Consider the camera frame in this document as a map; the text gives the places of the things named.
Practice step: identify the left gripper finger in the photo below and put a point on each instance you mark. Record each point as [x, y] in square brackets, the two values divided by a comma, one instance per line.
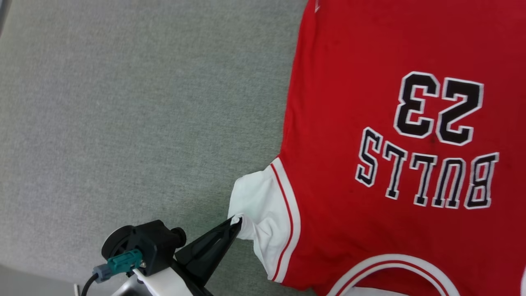
[213, 259]
[205, 242]

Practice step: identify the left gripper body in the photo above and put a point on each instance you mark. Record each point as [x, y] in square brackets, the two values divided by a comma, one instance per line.
[164, 285]

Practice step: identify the red Bulls jersey garment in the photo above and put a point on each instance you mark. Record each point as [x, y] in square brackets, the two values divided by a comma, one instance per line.
[370, 82]

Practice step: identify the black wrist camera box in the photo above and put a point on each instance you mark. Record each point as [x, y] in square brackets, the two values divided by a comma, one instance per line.
[152, 240]

